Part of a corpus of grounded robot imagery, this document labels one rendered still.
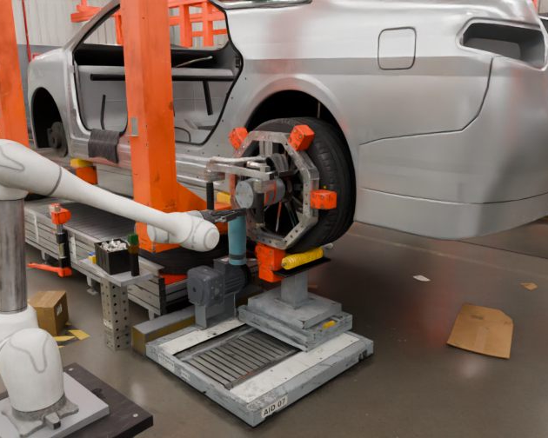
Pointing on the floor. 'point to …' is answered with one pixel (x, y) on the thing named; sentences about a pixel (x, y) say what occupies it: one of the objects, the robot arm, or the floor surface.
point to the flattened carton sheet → (482, 331)
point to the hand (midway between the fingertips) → (238, 212)
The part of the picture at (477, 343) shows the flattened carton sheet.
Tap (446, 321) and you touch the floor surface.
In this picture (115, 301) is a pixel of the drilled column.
